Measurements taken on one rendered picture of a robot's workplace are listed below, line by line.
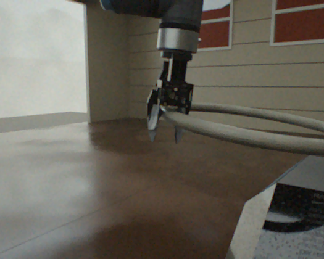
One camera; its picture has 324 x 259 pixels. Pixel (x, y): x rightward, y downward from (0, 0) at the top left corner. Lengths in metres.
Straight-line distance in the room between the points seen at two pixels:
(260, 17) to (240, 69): 1.22
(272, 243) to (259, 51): 6.73
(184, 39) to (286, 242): 0.47
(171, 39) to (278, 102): 6.53
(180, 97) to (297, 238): 0.38
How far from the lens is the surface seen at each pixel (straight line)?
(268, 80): 7.18
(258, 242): 0.70
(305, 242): 0.69
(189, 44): 0.65
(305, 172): 0.85
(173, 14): 0.65
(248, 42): 7.40
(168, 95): 0.65
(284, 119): 0.99
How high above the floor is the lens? 1.05
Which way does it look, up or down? 10 degrees down
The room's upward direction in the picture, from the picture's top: straight up
